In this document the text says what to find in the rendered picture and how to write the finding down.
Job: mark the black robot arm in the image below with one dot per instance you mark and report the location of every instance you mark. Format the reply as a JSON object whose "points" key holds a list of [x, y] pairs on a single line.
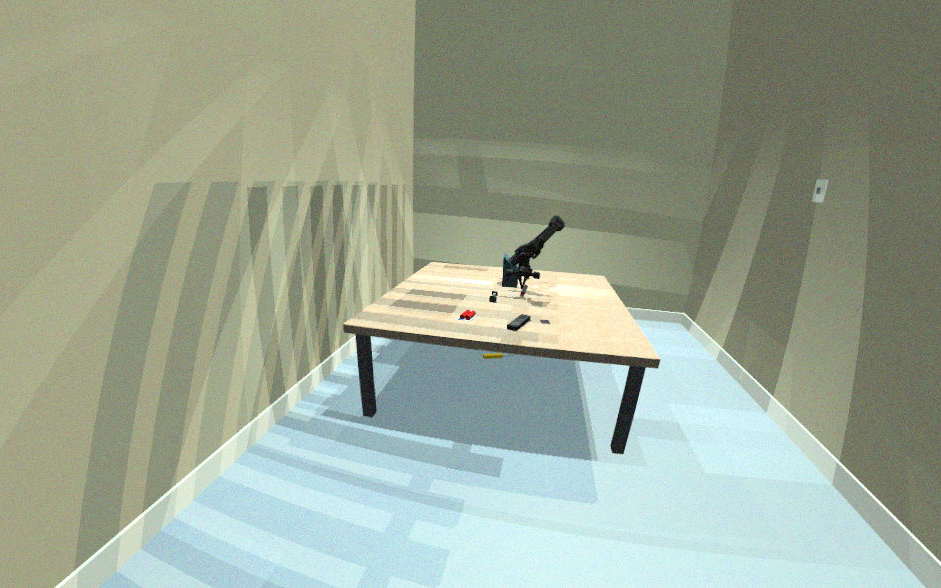
{"points": [[534, 247]]}

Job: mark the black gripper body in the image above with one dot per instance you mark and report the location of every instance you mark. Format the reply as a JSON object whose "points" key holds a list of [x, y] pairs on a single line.
{"points": [[510, 272]]}

